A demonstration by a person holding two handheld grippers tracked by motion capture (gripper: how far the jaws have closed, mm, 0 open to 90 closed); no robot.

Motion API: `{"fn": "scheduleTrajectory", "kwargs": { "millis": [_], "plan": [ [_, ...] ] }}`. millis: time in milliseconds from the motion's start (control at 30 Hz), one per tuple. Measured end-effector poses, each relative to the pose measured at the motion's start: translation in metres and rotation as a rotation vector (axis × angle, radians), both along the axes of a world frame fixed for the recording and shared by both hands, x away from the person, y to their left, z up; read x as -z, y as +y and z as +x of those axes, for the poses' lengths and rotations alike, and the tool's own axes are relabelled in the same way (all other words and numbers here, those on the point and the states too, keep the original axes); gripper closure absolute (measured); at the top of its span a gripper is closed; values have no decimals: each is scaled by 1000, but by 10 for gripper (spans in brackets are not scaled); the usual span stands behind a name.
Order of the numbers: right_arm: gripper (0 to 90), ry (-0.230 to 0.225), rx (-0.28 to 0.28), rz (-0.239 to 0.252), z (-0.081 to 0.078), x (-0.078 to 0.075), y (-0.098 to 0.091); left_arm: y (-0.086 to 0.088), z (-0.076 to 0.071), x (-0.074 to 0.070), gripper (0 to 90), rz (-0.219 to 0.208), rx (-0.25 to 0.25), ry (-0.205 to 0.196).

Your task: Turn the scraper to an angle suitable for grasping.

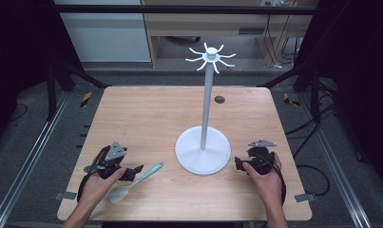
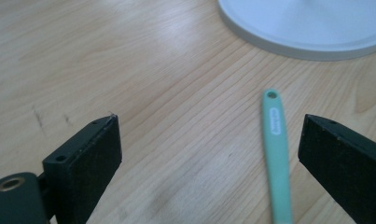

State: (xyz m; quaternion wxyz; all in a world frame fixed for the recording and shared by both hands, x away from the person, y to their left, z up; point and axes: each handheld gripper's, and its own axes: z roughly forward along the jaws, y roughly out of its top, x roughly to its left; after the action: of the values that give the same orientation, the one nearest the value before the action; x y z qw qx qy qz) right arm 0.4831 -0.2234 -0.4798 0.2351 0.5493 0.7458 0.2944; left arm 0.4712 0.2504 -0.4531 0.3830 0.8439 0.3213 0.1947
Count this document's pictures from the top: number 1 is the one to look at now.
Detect light wooden background desk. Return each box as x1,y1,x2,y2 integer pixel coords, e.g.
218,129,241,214
141,0,317,69

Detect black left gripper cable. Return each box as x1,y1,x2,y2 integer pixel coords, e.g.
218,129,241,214
76,145,111,204

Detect grey metal table bracket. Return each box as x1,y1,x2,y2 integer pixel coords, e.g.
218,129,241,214
53,191,78,201
294,193,317,203

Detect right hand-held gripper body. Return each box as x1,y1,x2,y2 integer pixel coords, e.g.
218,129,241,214
247,139,278,175

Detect teal handled white spatula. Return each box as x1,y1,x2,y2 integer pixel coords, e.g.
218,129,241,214
106,161,165,204

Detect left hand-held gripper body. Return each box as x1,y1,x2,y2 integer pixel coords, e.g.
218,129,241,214
95,141,128,180

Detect hanging black desk cables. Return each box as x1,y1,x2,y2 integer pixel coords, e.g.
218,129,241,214
263,0,305,68

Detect person's left hand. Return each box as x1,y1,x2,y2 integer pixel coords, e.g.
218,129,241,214
79,167,127,207

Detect yellow black floor tape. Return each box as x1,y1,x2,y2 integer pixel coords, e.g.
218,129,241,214
282,92,301,107
80,91,94,109

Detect black metal frame stand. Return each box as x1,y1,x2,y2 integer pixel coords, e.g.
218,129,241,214
260,61,322,124
46,60,110,122

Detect aluminium floor rail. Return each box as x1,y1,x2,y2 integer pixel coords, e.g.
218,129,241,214
0,90,70,228
297,91,374,228

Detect white cabinet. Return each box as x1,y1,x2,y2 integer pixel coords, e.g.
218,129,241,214
53,0,152,63

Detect black curtain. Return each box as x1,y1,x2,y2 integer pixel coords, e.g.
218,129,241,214
0,0,85,150
293,0,383,179

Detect black floor cables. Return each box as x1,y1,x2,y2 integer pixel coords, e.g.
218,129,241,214
285,103,332,198

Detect black horizontal frame bar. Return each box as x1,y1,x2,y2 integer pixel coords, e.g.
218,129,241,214
51,4,317,16

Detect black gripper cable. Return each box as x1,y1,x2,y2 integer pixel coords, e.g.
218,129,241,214
255,151,288,207
76,145,111,204

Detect person's right hand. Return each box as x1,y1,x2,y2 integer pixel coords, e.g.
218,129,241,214
242,153,284,212

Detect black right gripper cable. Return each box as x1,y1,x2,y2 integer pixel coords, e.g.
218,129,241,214
255,151,288,207

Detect white hook stand rack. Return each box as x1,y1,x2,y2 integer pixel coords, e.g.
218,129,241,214
174,42,238,177

